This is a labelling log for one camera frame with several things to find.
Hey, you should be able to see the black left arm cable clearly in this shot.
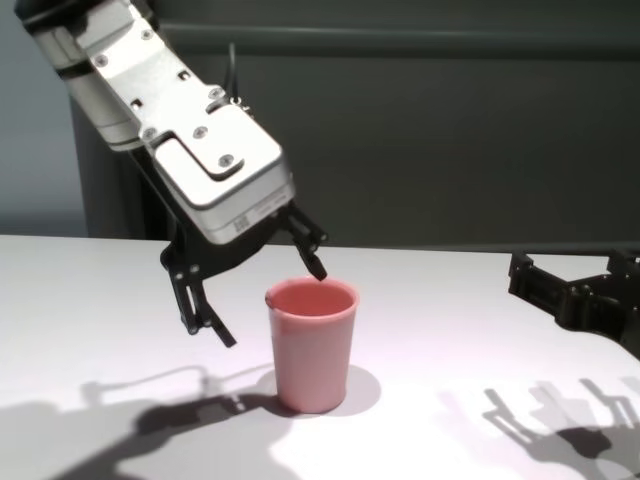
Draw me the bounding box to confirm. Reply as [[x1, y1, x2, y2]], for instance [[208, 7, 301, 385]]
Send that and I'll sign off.
[[227, 42, 251, 114]]

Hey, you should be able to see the pink plastic cup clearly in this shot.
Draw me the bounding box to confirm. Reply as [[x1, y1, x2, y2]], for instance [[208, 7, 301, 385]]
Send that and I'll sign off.
[[263, 277, 360, 414]]

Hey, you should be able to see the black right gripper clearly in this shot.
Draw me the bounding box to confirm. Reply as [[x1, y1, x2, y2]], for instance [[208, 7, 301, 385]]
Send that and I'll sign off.
[[507, 248, 640, 362]]

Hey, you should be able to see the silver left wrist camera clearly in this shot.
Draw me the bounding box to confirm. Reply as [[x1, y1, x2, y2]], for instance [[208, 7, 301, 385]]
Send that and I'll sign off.
[[74, 0, 297, 247]]

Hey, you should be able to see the dark partition post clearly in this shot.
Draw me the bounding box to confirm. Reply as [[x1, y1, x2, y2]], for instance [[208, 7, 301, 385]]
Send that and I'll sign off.
[[69, 99, 176, 240]]

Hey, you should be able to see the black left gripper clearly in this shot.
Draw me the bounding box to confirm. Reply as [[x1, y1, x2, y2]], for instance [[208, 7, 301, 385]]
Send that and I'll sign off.
[[129, 149, 330, 350]]

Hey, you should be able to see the high dark partition rail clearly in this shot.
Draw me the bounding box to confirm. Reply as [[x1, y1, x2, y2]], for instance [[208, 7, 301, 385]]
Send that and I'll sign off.
[[159, 23, 640, 57]]

